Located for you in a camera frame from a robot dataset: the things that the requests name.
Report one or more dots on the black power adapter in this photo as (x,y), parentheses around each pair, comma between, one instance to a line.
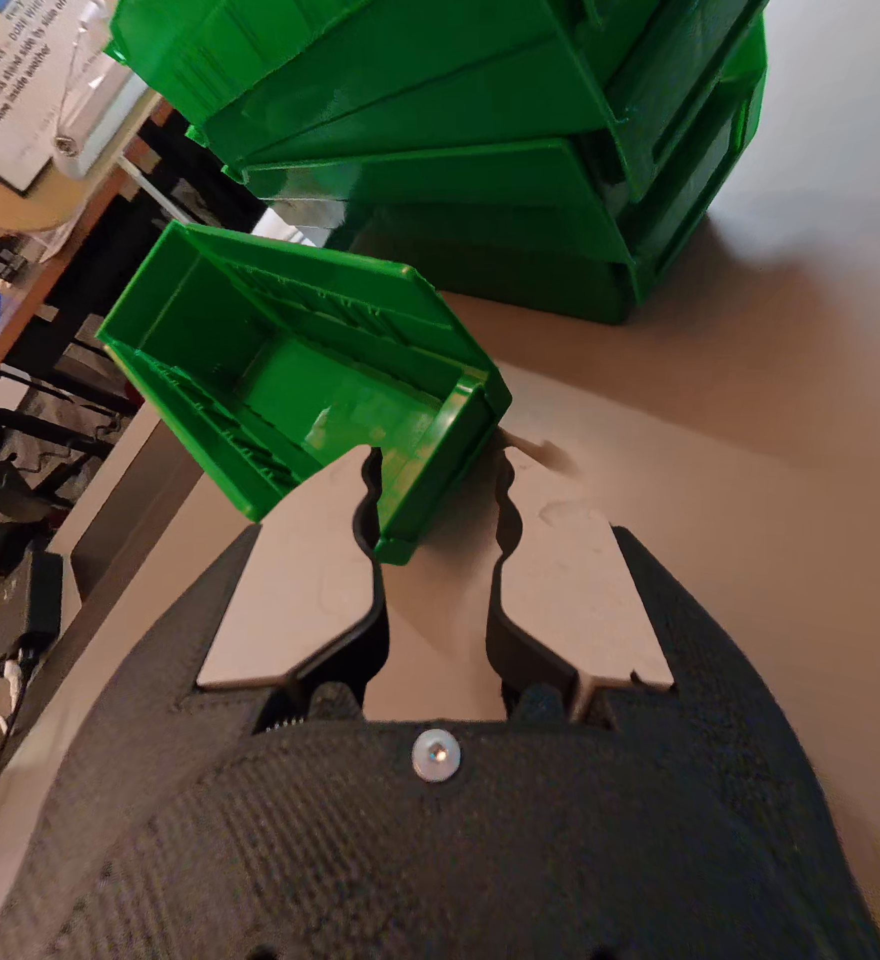
(34,600)

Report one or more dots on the brown wooden table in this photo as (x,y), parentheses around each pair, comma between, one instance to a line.
(34,296)

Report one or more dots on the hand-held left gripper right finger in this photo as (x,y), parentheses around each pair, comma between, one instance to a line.
(590,600)

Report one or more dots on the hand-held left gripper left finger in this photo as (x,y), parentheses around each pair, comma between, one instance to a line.
(290,600)

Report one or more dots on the light grey desk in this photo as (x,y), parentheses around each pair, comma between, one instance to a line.
(710,450)

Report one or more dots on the green plastic bin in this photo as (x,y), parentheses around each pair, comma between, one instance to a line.
(410,90)
(282,360)
(447,180)
(530,277)

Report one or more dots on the pale wooden board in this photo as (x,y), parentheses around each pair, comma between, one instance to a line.
(4,210)

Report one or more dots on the printed instruction sheet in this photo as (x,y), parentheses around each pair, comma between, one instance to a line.
(12,90)

